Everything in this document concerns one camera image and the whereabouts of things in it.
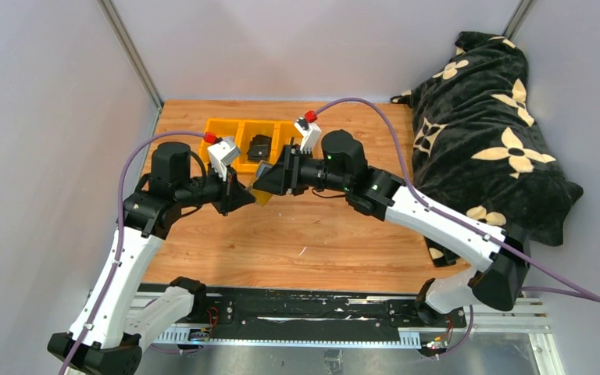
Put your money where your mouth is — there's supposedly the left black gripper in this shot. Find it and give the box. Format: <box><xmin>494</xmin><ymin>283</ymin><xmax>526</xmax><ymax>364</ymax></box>
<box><xmin>177</xmin><ymin>160</ymin><xmax>256</xmax><ymax>216</ymax></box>

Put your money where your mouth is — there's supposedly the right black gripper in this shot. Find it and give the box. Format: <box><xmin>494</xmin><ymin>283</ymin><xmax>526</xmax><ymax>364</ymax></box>
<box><xmin>253</xmin><ymin>145</ymin><xmax>351</xmax><ymax>196</ymax></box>

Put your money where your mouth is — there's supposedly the yellow leather card holder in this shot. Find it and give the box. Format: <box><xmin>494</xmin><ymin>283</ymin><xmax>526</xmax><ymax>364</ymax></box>
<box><xmin>248</xmin><ymin>162</ymin><xmax>273</xmax><ymax>207</ymax></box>

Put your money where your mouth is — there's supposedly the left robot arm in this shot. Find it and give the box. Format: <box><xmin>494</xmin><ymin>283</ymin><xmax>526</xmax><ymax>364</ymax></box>
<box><xmin>48</xmin><ymin>137</ymin><xmax>255</xmax><ymax>374</ymax></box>

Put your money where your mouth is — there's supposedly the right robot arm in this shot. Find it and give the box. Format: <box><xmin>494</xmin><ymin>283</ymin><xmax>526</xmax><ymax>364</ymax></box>
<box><xmin>253</xmin><ymin>130</ymin><xmax>529</xmax><ymax>327</ymax></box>

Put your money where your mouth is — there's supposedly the black cards stack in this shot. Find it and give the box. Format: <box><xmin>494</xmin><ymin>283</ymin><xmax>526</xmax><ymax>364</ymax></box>
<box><xmin>247</xmin><ymin>134</ymin><xmax>272</xmax><ymax>162</ymax></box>

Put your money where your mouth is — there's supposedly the right yellow bin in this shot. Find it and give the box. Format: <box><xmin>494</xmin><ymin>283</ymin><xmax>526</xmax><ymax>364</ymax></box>
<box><xmin>270</xmin><ymin>121</ymin><xmax>302</xmax><ymax>179</ymax></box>

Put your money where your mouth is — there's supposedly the black floral blanket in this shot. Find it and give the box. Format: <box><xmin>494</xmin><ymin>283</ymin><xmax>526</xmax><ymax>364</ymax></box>
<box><xmin>391</xmin><ymin>31</ymin><xmax>584</xmax><ymax>247</ymax></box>

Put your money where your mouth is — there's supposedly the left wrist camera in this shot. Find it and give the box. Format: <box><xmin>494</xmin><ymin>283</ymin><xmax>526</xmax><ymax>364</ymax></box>
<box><xmin>207</xmin><ymin>137</ymin><xmax>241</xmax><ymax>177</ymax></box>

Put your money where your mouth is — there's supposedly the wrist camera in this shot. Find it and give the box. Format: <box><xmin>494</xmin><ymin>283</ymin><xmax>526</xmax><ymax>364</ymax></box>
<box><xmin>294</xmin><ymin>117</ymin><xmax>322</xmax><ymax>154</ymax></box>
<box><xmin>207</xmin><ymin>137</ymin><xmax>241</xmax><ymax>177</ymax></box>

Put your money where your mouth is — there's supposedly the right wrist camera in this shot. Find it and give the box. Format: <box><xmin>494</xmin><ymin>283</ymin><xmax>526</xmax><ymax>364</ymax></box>
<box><xmin>294</xmin><ymin>117</ymin><xmax>322</xmax><ymax>154</ymax></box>

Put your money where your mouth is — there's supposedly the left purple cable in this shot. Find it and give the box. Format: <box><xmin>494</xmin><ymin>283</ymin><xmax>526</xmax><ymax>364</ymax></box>
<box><xmin>57</xmin><ymin>131</ymin><xmax>218</xmax><ymax>375</ymax></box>

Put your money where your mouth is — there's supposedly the purple cable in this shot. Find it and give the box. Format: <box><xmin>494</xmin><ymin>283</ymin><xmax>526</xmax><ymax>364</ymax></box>
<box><xmin>57</xmin><ymin>131</ymin><xmax>218</xmax><ymax>375</ymax></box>
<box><xmin>305</xmin><ymin>96</ymin><xmax>600</xmax><ymax>358</ymax></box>

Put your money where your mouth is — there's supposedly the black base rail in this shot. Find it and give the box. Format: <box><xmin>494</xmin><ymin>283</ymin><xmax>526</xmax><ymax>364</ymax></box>
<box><xmin>157</xmin><ymin>286</ymin><xmax>468</xmax><ymax>343</ymax></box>

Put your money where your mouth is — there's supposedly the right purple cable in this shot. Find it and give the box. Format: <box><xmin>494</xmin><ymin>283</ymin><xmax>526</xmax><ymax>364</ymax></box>
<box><xmin>305</xmin><ymin>96</ymin><xmax>600</xmax><ymax>358</ymax></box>

